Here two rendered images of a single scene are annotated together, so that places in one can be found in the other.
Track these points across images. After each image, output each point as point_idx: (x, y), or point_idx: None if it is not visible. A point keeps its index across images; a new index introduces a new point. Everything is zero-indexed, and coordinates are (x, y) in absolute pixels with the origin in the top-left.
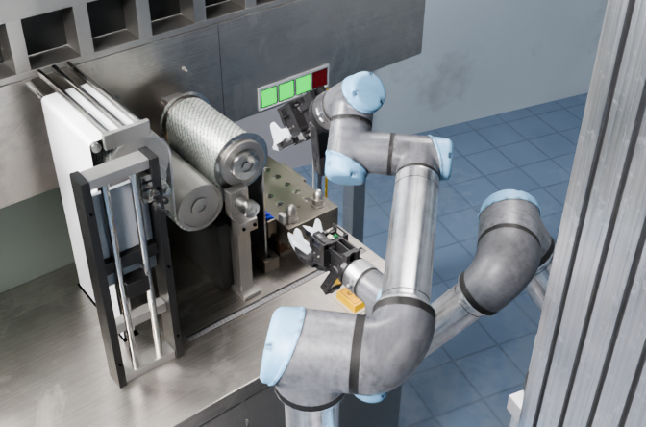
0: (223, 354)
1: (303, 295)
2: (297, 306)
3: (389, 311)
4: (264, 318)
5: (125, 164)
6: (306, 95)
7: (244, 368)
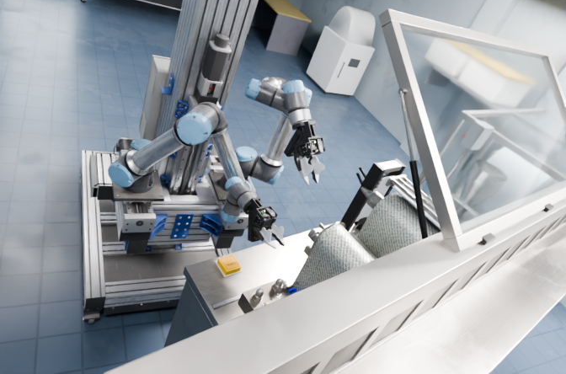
0: (301, 253)
1: (259, 278)
2: (263, 271)
3: (277, 79)
4: (281, 268)
5: (385, 162)
6: (314, 132)
7: (290, 243)
